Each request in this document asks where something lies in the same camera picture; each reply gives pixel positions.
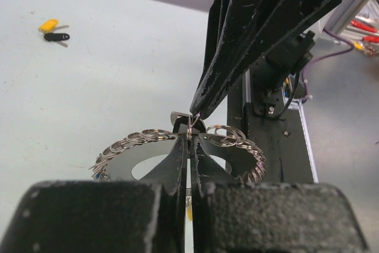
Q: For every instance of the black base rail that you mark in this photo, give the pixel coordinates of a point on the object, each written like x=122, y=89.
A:
x=282, y=135

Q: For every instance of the black solid tag key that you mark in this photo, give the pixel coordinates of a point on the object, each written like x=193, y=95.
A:
x=58, y=38

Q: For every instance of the metal disc keyring organizer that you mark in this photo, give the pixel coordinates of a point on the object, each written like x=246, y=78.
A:
x=119, y=159

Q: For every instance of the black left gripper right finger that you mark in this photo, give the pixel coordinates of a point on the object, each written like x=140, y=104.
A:
x=268, y=217

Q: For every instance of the yellow tag key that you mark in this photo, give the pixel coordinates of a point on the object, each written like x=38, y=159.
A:
x=50, y=26

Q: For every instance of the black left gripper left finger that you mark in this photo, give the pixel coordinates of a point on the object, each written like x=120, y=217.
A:
x=146, y=215

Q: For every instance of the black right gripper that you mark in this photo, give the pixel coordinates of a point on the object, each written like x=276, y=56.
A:
x=241, y=32

